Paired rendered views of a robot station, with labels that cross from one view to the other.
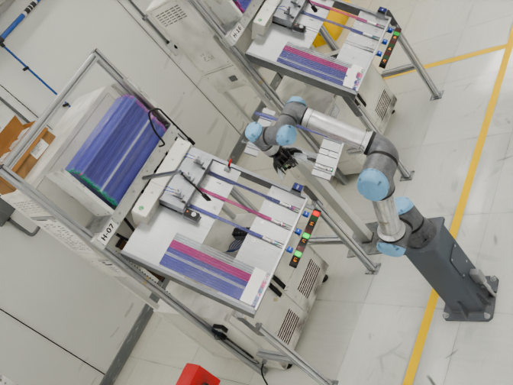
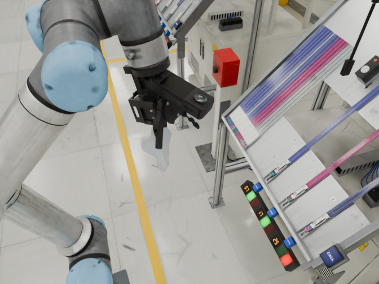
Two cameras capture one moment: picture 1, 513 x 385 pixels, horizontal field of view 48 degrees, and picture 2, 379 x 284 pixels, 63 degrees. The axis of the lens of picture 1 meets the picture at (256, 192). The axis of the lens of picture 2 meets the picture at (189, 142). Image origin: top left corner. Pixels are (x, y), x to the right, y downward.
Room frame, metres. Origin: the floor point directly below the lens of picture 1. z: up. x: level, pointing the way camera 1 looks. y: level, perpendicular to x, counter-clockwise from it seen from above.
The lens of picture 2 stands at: (2.25, -0.62, 1.61)
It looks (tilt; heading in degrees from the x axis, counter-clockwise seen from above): 46 degrees down; 105
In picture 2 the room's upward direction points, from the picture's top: straight up
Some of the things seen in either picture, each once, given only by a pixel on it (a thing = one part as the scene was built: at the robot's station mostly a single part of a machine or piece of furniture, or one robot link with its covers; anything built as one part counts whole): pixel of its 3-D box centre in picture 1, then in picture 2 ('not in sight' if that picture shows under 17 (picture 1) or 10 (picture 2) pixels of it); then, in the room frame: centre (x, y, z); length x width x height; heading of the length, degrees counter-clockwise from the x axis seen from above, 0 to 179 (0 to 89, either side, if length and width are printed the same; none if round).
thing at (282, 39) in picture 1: (324, 77); not in sight; (3.49, -0.87, 0.65); 1.01 x 0.73 x 1.29; 33
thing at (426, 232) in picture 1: (415, 228); not in sight; (1.91, -0.40, 0.60); 0.15 x 0.15 x 0.10
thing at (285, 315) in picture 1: (246, 290); (360, 195); (2.84, 0.46, 0.31); 0.70 x 0.65 x 0.62; 123
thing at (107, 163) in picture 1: (117, 149); not in sight; (2.77, 0.34, 1.52); 0.51 x 0.13 x 0.27; 123
